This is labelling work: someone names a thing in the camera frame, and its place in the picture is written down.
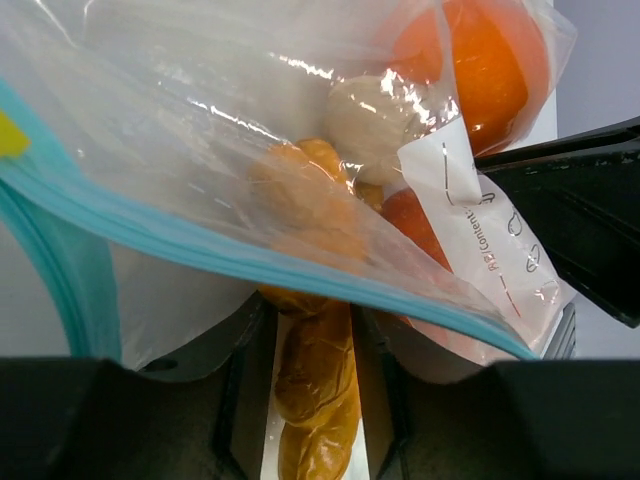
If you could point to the zip top bag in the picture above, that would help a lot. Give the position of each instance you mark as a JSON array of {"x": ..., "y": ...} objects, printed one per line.
[{"x": 162, "y": 160}]

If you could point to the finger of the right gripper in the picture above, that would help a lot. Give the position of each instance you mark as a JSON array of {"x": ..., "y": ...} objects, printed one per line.
[{"x": 580, "y": 196}]

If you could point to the orange fake fruit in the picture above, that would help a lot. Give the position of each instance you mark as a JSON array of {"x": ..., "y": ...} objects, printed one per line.
[
  {"x": 403, "y": 210},
  {"x": 502, "y": 70}
]

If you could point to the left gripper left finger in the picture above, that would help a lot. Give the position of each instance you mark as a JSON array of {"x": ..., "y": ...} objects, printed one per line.
[{"x": 199, "y": 412}]

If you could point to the golden fake pastry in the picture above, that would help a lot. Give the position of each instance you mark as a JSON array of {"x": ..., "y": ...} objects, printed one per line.
[{"x": 316, "y": 389}]

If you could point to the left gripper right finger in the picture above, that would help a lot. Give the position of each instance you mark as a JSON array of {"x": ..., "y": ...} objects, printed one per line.
[{"x": 429, "y": 414}]

